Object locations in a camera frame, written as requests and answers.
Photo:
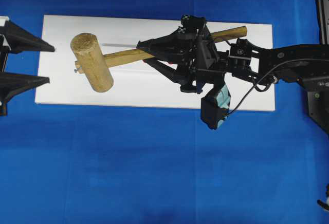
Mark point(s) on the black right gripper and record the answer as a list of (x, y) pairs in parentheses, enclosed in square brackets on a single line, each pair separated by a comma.
[(206, 67)]

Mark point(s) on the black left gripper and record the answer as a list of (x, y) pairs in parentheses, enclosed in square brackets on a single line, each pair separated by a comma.
[(15, 39)]

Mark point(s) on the wooden mallet hammer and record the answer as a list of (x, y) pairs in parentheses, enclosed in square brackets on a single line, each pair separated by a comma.
[(95, 65)]

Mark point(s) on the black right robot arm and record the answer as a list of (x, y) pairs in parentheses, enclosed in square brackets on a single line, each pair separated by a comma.
[(262, 66)]

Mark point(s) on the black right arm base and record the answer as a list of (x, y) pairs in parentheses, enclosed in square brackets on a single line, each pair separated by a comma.
[(318, 99)]

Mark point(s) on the large white foam board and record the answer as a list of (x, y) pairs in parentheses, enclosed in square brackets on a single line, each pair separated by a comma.
[(135, 84)]

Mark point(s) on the black white clamp object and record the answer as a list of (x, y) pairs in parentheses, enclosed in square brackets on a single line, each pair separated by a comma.
[(324, 204)]

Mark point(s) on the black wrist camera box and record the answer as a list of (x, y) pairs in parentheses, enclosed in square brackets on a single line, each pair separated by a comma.
[(215, 106)]

